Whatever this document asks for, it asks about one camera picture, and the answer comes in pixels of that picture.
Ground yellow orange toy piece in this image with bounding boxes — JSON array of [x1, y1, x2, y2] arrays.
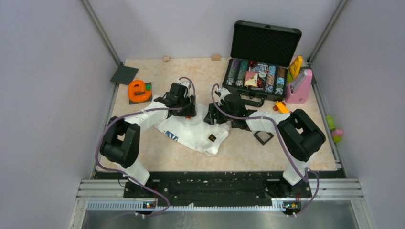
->
[[273, 101, 291, 114]]

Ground purple cable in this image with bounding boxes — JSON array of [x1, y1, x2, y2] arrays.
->
[[95, 76, 196, 218], [211, 83, 320, 217]]

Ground dark grey lego baseplate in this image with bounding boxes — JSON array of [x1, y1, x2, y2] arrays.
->
[[110, 65, 139, 85]]

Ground small dark mat under dispenser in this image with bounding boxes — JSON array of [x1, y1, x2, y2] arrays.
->
[[128, 82, 153, 104]]

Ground black mounting base plate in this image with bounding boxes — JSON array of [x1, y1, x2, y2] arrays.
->
[[123, 171, 312, 207]]

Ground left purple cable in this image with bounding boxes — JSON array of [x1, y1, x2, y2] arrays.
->
[[95, 76, 196, 218]]

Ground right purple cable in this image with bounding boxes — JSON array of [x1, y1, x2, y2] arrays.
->
[[211, 83, 320, 217]]

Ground black open poker chip case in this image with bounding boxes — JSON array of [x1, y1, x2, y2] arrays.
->
[[222, 20, 302, 107]]

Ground pink box with grey lid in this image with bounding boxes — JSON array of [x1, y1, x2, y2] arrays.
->
[[285, 68, 313, 104]]

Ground white t-shirt garment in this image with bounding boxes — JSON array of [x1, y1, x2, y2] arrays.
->
[[155, 104, 230, 156]]

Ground green pink toy bricks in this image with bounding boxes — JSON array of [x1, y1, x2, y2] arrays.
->
[[326, 115, 344, 143]]

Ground black empty display frame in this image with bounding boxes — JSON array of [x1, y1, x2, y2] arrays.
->
[[254, 131, 274, 146]]

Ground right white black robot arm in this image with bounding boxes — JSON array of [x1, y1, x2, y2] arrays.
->
[[204, 84, 326, 197]]

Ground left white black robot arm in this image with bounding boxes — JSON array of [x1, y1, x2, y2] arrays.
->
[[95, 77, 197, 197]]

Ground small wooden block right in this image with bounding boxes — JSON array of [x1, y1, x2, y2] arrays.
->
[[211, 54, 222, 61]]

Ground yellow toy block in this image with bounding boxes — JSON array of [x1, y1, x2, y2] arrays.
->
[[289, 56, 303, 80]]

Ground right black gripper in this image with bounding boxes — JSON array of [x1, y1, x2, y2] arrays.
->
[[204, 101, 237, 125]]

